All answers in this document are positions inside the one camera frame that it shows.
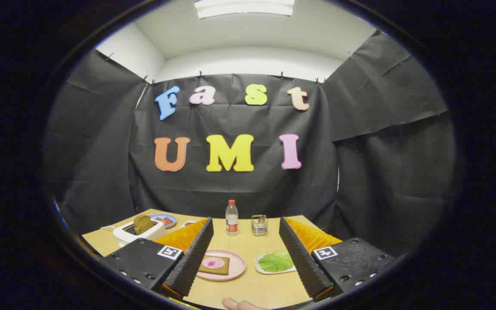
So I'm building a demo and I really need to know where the brown bread slice with ham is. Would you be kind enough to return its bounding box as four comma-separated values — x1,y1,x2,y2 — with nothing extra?
198,254,230,276

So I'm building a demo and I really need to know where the clear plastic water bottle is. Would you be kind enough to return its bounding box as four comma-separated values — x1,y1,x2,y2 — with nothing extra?
225,199,239,236

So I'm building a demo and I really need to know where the green lettuce leaf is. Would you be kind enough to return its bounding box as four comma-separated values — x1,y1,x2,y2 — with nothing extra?
258,251,294,273

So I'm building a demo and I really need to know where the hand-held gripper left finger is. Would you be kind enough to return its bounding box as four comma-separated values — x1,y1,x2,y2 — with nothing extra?
102,217,214,298

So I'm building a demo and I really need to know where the blue plate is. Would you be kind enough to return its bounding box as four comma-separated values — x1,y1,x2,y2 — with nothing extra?
150,214,177,229

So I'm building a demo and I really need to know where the long ceiling light panel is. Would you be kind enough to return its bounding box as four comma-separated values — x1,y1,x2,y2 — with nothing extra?
194,0,295,19

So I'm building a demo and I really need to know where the metal wire basket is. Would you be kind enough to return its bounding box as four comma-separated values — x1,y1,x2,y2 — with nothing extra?
251,214,268,236

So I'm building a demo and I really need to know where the white toaster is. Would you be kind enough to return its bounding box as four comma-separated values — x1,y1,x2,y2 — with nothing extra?
113,217,166,247

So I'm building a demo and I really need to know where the brown toast slice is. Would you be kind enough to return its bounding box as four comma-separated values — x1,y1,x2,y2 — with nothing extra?
133,215,155,236

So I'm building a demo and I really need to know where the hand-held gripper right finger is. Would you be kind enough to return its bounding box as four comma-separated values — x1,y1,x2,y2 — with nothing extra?
279,217,397,302

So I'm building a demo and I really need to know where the white square plate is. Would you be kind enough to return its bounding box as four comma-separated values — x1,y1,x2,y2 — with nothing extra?
255,252,297,275

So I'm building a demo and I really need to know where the pink plate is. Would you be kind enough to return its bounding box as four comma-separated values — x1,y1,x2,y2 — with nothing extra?
195,249,247,282

